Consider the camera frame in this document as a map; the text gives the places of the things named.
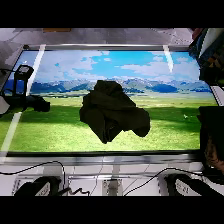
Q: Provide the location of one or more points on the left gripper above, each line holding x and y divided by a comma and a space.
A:
40, 104

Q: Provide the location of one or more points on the dark green garment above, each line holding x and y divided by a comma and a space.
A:
110, 110

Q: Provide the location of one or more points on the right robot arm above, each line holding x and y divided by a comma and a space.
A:
186, 186

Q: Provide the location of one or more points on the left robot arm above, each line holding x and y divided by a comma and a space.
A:
36, 187

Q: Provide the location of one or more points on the heap of clothes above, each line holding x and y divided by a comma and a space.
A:
208, 56

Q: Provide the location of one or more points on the black garment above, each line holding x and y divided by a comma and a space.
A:
211, 126

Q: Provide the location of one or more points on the silver frame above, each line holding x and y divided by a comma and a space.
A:
110, 160

